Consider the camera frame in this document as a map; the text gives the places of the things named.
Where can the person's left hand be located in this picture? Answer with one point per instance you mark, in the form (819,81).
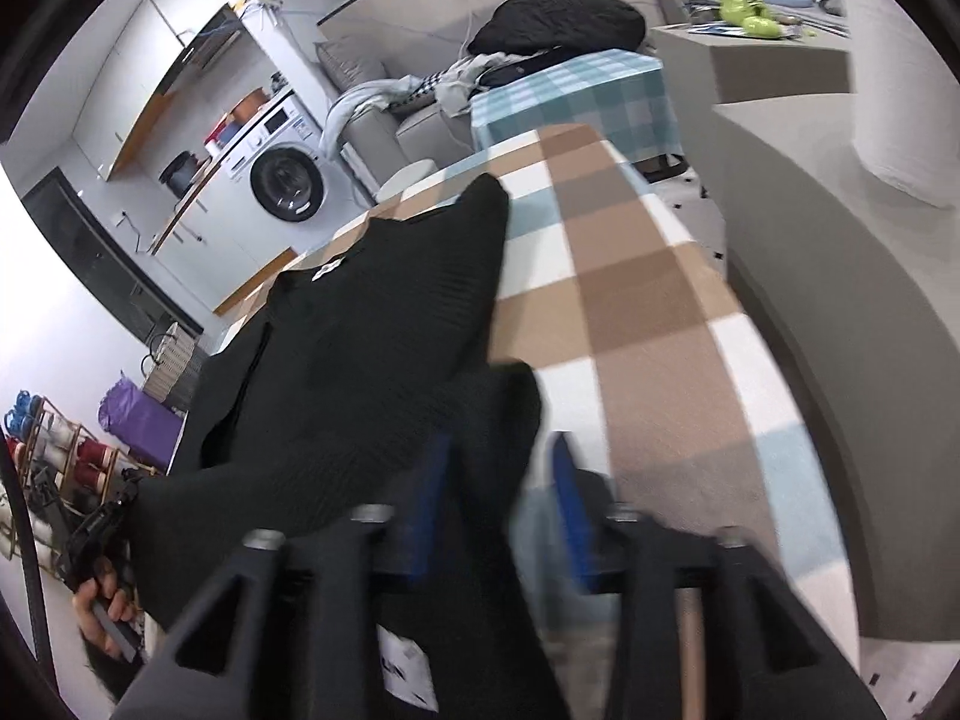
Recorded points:
(101,615)

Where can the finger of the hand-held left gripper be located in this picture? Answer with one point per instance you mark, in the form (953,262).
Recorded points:
(131,487)

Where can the grey partition counter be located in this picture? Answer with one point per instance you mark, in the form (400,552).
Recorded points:
(825,240)

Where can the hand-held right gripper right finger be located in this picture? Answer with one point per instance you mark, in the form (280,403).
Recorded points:
(574,517)

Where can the black quilted jacket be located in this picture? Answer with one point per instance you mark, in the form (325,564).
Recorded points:
(555,19)

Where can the brown blue plaid blanket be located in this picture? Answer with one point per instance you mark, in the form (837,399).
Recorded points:
(637,277)

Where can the purple bag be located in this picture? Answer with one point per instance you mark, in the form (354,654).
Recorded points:
(142,424)

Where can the orange pot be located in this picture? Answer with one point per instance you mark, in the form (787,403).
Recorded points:
(247,105)

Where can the blue checked cloth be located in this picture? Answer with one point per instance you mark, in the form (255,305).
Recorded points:
(585,97)

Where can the houndstooth cloth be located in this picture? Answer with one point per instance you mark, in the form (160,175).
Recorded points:
(416,90)

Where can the shoe rack with shoes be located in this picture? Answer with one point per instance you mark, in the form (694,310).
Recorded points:
(67,465)

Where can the white wall cabinet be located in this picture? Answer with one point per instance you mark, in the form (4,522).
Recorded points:
(127,67)

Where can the pale grey shirt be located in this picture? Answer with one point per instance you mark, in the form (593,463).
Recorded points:
(469,82)

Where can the black knit sweater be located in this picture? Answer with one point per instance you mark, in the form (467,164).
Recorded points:
(375,315)

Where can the light grey garment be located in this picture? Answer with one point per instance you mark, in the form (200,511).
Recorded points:
(356,109)

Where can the dark round bin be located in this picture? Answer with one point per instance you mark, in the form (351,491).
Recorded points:
(178,174)

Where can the lime green toy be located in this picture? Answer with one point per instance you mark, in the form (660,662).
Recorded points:
(746,11)

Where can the white washing machine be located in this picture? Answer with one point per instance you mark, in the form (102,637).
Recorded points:
(289,180)

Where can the black glass door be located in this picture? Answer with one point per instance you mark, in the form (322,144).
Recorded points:
(97,255)

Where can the white paper roll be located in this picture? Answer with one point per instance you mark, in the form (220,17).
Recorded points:
(900,90)

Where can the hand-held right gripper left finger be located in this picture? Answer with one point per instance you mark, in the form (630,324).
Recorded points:
(429,517)

